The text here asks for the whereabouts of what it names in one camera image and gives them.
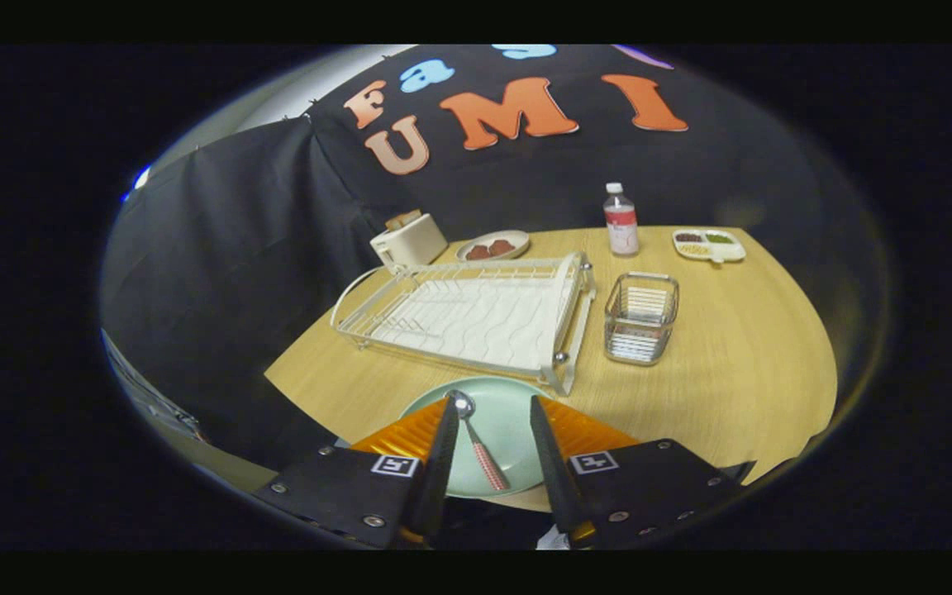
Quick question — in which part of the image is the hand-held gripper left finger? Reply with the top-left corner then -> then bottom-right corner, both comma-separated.
253,395 -> 460,550

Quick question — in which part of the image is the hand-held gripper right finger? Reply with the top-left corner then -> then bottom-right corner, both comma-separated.
530,395 -> 745,550

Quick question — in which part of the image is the spoon with pink checked handle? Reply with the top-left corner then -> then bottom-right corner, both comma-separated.
445,388 -> 512,493

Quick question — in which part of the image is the light green plate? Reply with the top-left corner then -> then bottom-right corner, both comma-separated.
398,376 -> 560,500

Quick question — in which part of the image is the white wire dish rack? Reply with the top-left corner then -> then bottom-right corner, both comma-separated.
330,251 -> 598,398

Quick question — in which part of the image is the clear wire basket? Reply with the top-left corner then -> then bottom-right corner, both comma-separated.
603,271 -> 681,367

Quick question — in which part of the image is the small white oval plate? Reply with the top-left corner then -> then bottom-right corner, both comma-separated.
455,229 -> 532,264

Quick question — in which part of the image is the white toaster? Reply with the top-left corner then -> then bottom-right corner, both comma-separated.
369,215 -> 450,271

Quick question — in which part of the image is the clear bottle with red label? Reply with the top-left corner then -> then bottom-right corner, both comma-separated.
602,183 -> 641,259

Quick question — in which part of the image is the white divided snack tray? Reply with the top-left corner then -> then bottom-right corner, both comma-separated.
672,227 -> 748,265

